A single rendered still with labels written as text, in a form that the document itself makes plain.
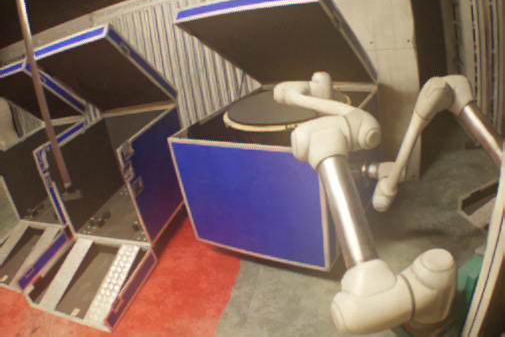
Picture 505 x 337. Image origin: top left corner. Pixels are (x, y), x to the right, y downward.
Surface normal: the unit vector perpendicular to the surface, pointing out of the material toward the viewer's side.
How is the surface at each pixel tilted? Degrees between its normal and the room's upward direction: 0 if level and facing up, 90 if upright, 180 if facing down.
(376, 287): 29
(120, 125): 90
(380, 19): 90
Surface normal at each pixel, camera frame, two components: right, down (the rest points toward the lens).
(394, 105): -0.16, 0.38
